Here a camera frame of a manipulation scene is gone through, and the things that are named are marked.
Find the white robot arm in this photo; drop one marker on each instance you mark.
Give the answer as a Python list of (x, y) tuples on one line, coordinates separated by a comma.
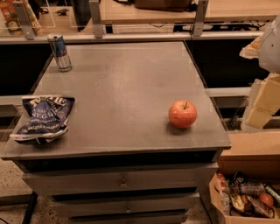
[(266, 48)]

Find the red apple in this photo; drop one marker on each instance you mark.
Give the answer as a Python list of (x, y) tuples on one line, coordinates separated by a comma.
[(182, 114)]

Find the grey drawer cabinet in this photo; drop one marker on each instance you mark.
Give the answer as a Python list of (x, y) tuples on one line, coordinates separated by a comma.
[(122, 161)]

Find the blue chip bag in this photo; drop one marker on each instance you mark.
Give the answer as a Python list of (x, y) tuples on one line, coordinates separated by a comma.
[(48, 116)]

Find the brown bag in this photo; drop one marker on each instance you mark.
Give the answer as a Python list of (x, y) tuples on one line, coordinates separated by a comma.
[(166, 5)]

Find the blue silver energy drink can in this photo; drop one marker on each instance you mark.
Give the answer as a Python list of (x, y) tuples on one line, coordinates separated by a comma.
[(59, 50)]

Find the plastic water bottle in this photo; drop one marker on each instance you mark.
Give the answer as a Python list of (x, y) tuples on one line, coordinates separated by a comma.
[(249, 188)]

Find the cardboard box of snacks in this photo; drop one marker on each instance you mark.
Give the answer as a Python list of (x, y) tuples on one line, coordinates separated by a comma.
[(234, 208)]

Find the orange fruit in box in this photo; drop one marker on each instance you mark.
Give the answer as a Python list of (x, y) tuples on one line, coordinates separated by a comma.
[(266, 198)]

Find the grey metal railing post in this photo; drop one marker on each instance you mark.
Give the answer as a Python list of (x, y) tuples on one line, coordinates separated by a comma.
[(96, 18), (198, 24), (24, 20)]

